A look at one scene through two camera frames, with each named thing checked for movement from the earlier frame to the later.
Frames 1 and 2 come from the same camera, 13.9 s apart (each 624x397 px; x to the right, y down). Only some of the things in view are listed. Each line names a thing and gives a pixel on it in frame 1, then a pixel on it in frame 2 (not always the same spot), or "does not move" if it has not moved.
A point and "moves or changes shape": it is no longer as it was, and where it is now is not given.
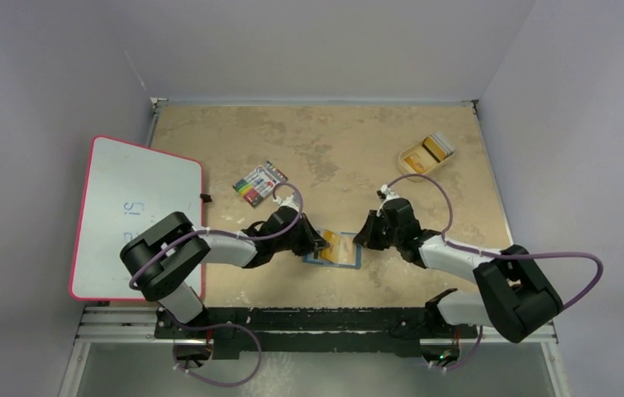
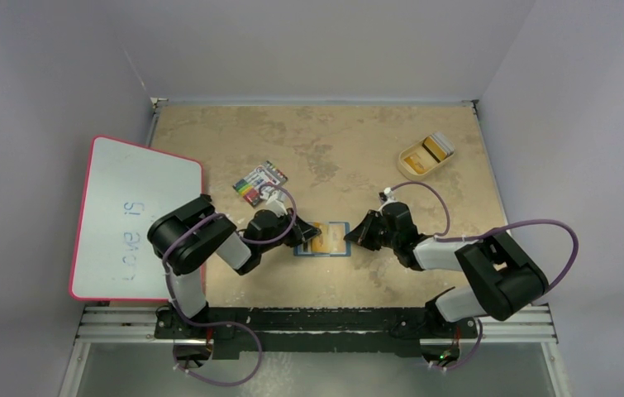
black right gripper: (373, 229) does not move
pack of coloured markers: (259, 183) does not move
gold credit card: (346, 250) → (337, 238)
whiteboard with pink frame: (128, 189) does not move
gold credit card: (331, 253) moves or changes shape
